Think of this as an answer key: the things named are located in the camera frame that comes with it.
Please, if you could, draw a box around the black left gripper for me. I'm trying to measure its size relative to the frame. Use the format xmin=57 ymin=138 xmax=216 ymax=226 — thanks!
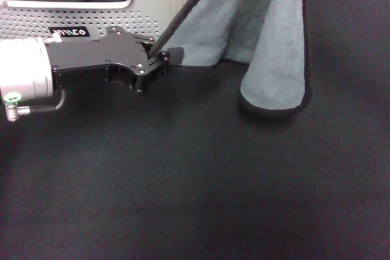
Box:
xmin=45 ymin=27 xmax=185 ymax=94

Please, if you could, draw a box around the yellow grey towel black trim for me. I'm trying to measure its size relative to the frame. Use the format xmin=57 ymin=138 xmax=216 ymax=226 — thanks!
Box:
xmin=148 ymin=0 xmax=313 ymax=118

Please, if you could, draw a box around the grey perforated plastic storage box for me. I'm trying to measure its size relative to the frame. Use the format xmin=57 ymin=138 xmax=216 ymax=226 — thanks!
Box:
xmin=0 ymin=0 xmax=202 ymax=48

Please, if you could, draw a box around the black tablecloth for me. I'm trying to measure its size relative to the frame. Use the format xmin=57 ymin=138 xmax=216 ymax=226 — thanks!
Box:
xmin=0 ymin=0 xmax=390 ymax=260

